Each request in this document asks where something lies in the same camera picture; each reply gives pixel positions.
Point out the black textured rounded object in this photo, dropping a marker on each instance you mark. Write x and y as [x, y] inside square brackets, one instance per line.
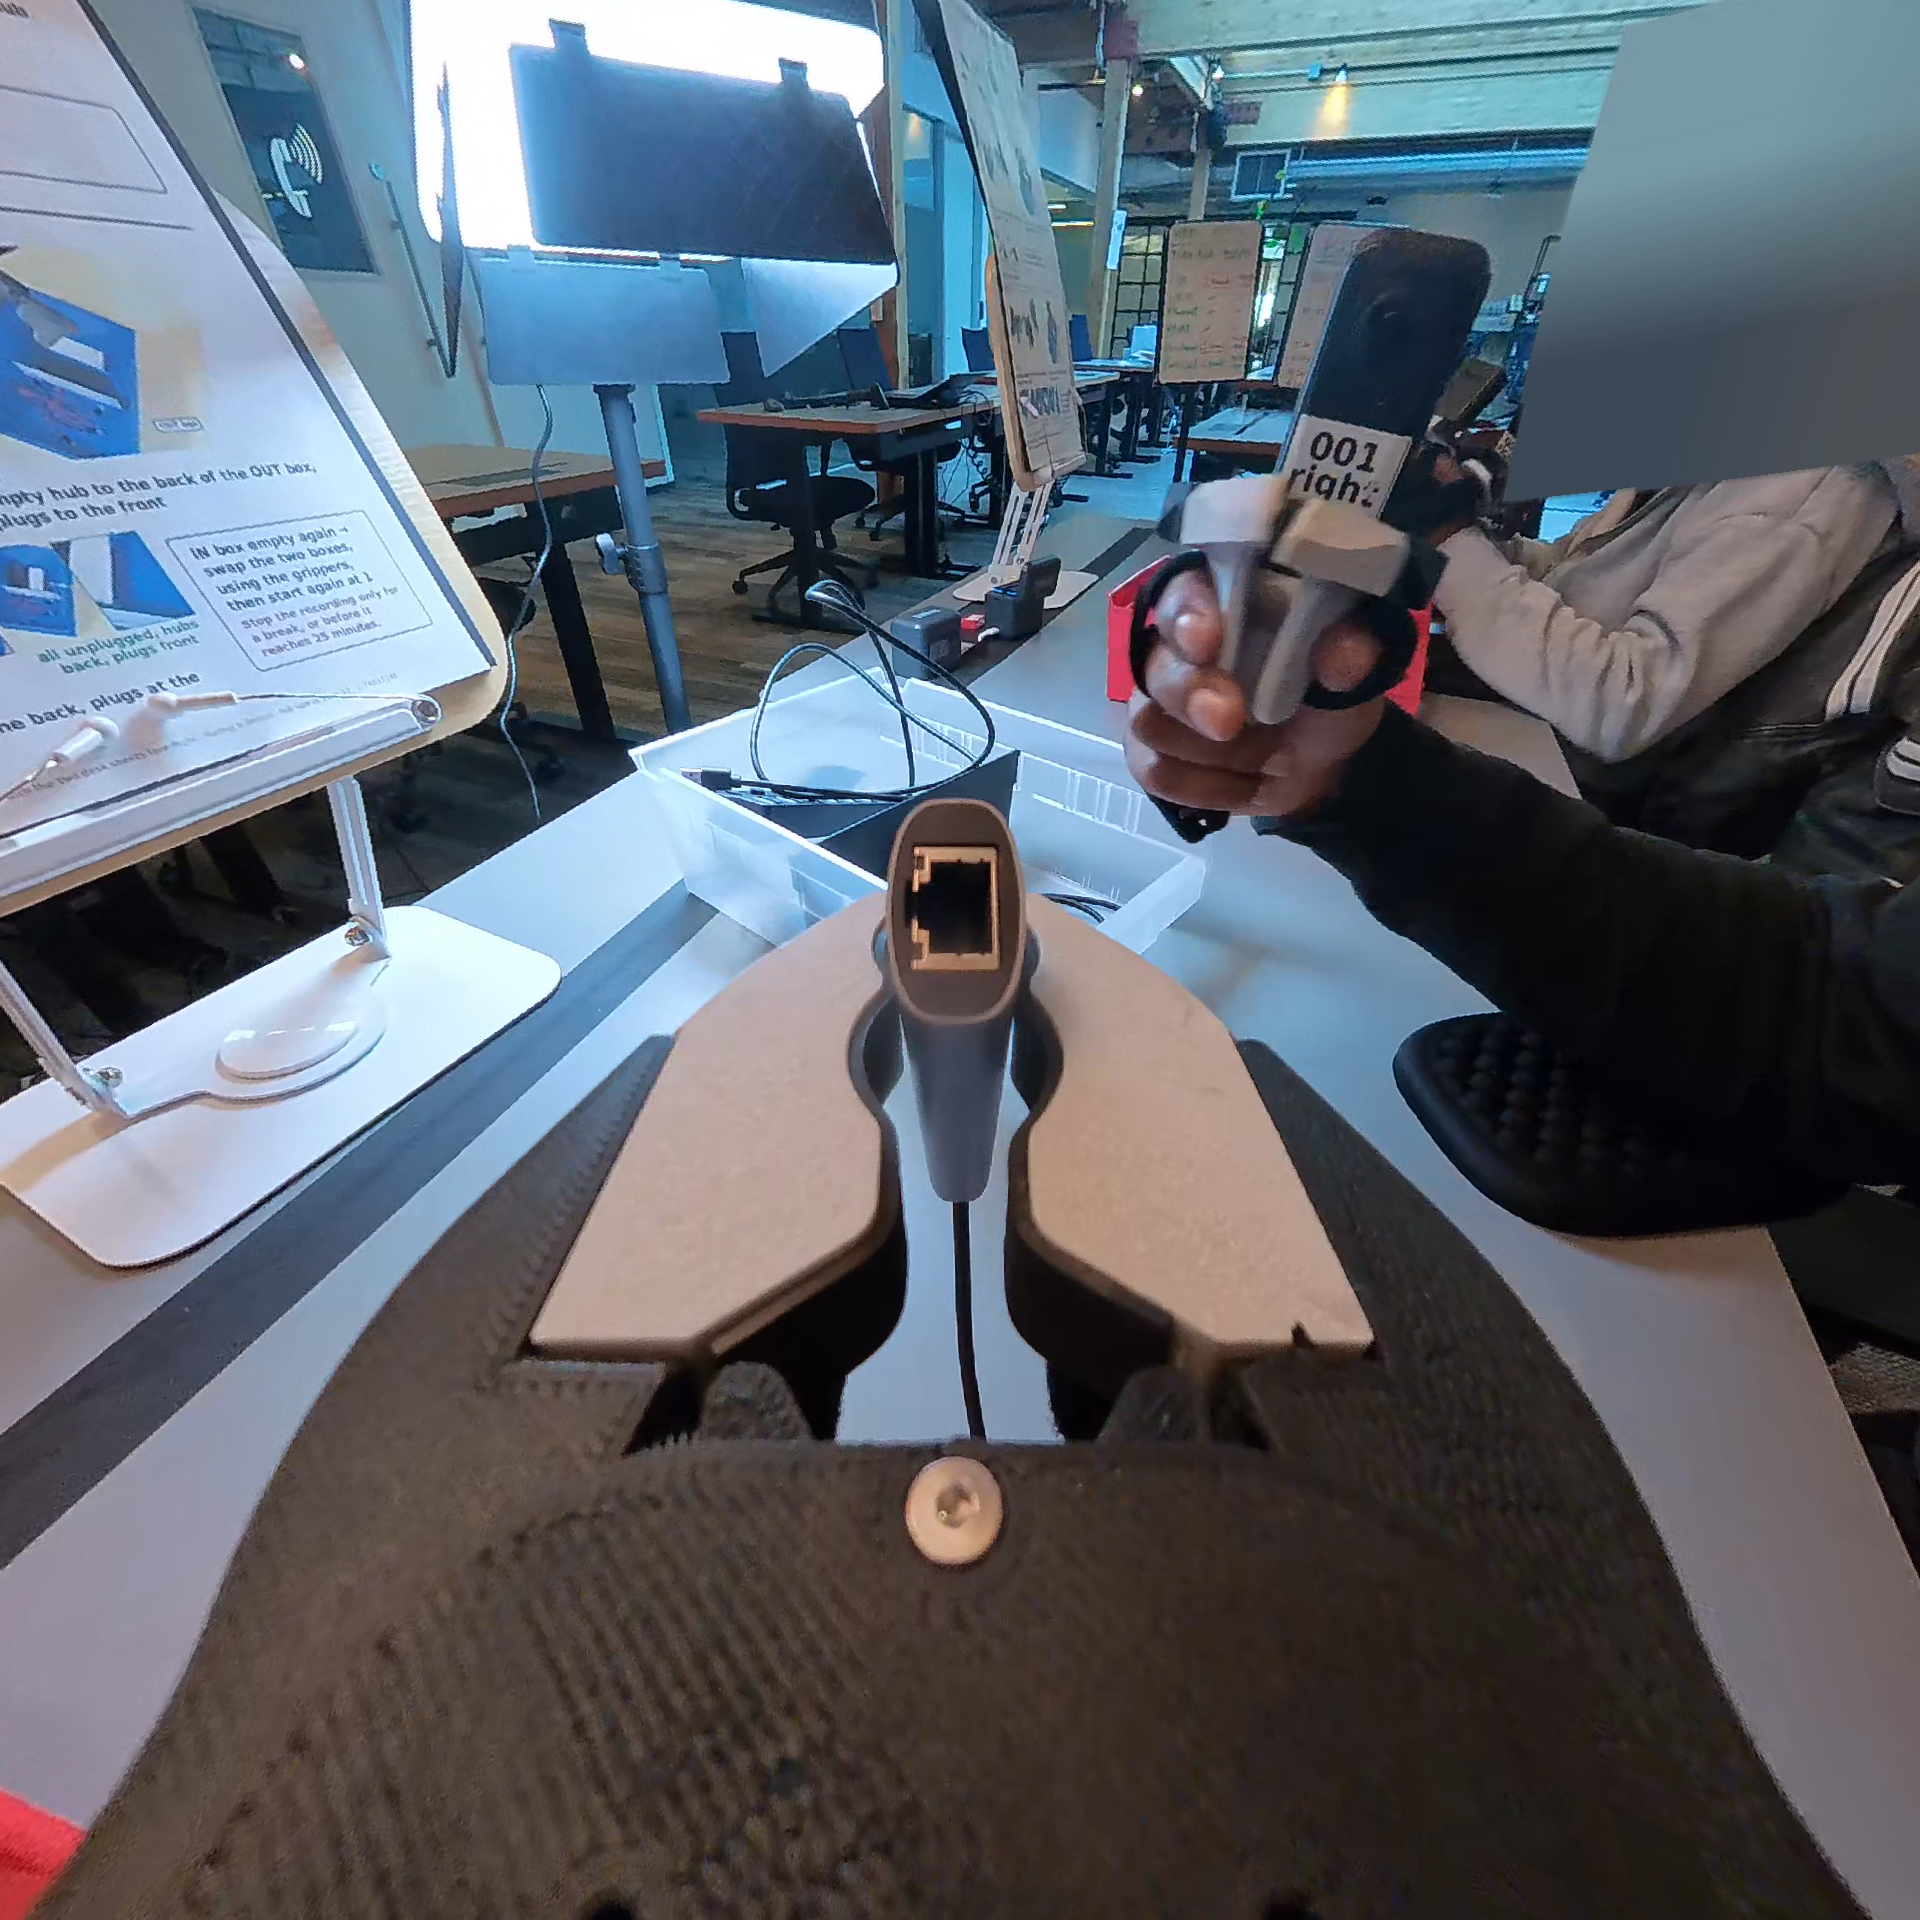
[1541, 1140]

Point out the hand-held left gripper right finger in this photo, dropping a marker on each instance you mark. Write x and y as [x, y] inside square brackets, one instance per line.
[1180, 1184]

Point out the printed instruction sheet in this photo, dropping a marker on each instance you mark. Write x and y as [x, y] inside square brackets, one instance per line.
[224, 446]

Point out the clear page holder bar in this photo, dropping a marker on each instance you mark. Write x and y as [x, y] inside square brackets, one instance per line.
[296, 741]

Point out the black office chair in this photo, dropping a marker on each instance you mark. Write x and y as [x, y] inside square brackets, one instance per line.
[777, 499]

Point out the person's right hand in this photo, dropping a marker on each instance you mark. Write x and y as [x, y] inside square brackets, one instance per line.
[1197, 752]

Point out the grey metal pole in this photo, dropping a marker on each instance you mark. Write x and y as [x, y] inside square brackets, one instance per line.
[643, 601]

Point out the brown upright board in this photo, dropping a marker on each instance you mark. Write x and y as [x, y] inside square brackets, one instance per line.
[1204, 299]
[1310, 299]

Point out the grey multi-port usb hub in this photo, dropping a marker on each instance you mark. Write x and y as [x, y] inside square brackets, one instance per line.
[806, 792]

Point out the dark box with red button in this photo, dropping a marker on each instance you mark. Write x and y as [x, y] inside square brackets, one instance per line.
[921, 642]

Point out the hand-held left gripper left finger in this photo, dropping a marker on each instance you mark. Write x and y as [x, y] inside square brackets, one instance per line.
[716, 1184]

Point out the red plastic bin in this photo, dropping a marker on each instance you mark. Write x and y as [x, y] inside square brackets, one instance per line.
[30, 1860]
[1121, 648]

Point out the wooden display board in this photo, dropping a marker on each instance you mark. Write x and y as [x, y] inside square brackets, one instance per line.
[1020, 224]

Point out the white metal stand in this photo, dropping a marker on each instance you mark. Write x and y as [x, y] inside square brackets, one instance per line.
[1052, 581]
[373, 1020]

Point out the clear plastic bin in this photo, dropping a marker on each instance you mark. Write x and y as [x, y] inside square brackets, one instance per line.
[1095, 841]

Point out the person's right forearm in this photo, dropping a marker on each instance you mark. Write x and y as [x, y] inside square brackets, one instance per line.
[1650, 978]

